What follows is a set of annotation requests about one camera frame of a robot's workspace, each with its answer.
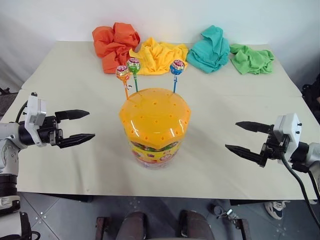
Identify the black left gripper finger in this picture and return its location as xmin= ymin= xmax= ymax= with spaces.
xmin=54 ymin=109 xmax=91 ymax=122
xmin=56 ymin=133 xmax=96 ymax=150

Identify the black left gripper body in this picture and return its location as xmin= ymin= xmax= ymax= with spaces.
xmin=37 ymin=115 xmax=64 ymax=147

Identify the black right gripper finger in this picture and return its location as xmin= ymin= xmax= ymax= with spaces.
xmin=224 ymin=144 xmax=266 ymax=167
xmin=235 ymin=121 xmax=274 ymax=137

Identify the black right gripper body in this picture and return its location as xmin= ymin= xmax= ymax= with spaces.
xmin=258 ymin=124 xmax=290 ymax=169

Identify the orange wrapped lollipop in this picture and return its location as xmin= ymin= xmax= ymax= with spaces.
xmin=115 ymin=65 xmax=131 ymax=101

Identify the green wrapped lollipop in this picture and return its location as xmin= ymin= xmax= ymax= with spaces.
xmin=126 ymin=57 xmax=142 ymax=93

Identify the yellow lollipop display jar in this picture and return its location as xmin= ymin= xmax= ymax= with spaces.
xmin=118 ymin=87 xmax=193 ymax=170

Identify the blue wrapped lollipop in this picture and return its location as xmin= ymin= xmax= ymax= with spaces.
xmin=169 ymin=59 xmax=186 ymax=94

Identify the white sneaker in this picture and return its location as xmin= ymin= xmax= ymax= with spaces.
xmin=264 ymin=200 xmax=291 ymax=221

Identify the black caster wheel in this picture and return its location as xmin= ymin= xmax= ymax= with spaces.
xmin=212 ymin=204 xmax=232 ymax=220

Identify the green crumpled cloth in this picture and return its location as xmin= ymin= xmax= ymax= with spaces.
xmin=229 ymin=43 xmax=276 ymax=76

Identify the orange crumpled cloth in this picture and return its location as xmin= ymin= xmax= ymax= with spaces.
xmin=91 ymin=21 xmax=141 ymax=75

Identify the teal crumpled cloth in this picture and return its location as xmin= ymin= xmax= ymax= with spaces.
xmin=186 ymin=24 xmax=231 ymax=74

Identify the dark rounded shape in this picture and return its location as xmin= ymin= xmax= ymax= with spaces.
xmin=117 ymin=211 xmax=148 ymax=240
xmin=178 ymin=209 xmax=215 ymax=240

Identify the yellow crumpled cloth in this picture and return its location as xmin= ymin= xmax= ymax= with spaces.
xmin=128 ymin=36 xmax=189 ymax=76

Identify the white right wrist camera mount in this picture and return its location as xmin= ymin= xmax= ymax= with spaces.
xmin=272 ymin=112 xmax=303 ymax=163

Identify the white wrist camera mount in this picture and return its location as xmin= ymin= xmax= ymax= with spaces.
xmin=24 ymin=92 xmax=48 ymax=148
xmin=272 ymin=112 xmax=303 ymax=163

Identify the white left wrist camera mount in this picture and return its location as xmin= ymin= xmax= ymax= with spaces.
xmin=24 ymin=92 xmax=48 ymax=148

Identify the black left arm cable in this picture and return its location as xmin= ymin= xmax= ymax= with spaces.
xmin=15 ymin=100 xmax=29 ymax=123

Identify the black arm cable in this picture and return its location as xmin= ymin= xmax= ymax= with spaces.
xmin=15 ymin=100 xmax=29 ymax=123
xmin=280 ymin=149 xmax=320 ymax=238

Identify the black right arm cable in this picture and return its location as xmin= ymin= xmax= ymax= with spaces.
xmin=280 ymin=149 xmax=320 ymax=238

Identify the rusty metal bracket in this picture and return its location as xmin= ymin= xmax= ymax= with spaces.
xmin=95 ymin=216 xmax=111 ymax=240
xmin=233 ymin=217 xmax=250 ymax=240

